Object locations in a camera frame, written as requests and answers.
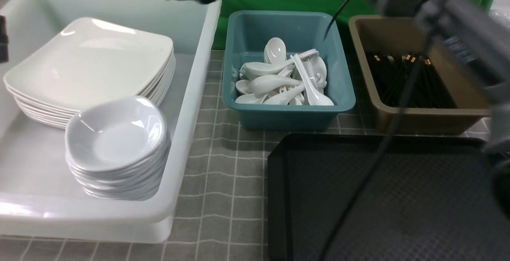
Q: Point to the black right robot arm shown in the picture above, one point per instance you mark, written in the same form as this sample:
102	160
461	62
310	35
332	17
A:
480	44

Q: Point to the white shallow bowl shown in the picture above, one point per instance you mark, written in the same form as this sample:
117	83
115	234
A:
116	134

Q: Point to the white ceramic soup spoon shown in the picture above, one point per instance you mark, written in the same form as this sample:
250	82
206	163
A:
314	97

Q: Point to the large white square plate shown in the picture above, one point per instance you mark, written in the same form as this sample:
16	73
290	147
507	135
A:
91	62

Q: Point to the stack of white bowls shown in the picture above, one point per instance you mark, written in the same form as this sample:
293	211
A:
138	182

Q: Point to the stack of white square plates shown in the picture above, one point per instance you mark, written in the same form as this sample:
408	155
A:
59	116

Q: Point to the pile of white spoons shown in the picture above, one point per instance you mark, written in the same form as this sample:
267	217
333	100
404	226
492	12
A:
276	81

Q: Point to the black serving tray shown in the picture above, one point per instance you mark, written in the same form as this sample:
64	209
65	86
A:
430	200

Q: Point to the brown plastic bin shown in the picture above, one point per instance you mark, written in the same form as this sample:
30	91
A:
372	33

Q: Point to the teal plastic bin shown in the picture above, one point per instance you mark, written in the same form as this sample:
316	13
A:
247	34

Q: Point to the large white plastic tub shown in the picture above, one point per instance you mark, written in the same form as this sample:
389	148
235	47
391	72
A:
39	195

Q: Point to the pile of black chopsticks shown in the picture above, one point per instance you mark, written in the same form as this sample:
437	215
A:
391	73

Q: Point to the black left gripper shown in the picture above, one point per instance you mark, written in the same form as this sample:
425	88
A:
4	56

